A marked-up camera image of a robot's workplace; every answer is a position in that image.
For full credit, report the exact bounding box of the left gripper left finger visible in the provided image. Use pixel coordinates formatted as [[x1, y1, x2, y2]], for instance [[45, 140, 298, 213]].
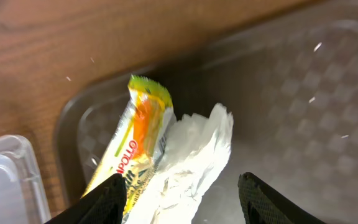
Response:
[[45, 174, 126, 224]]

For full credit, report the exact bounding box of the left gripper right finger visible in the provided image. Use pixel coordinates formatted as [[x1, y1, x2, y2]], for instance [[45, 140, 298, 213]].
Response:
[[237, 172, 325, 224]]

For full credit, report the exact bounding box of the yellow green snack wrapper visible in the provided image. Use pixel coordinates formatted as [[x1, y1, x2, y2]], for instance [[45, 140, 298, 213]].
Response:
[[85, 75, 176, 220]]

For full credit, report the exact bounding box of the white tissue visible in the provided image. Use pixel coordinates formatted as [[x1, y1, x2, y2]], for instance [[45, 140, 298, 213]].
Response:
[[125, 103, 234, 224]]

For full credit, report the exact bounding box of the clear plastic bin lid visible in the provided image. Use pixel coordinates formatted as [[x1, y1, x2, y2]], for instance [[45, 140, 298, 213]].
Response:
[[0, 135, 51, 223]]

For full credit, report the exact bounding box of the clear plastic bin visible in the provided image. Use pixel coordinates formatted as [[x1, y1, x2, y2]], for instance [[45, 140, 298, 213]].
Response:
[[0, 155, 29, 224]]

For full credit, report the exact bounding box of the dark brown serving tray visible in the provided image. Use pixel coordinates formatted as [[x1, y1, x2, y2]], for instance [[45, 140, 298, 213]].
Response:
[[53, 0, 358, 224]]

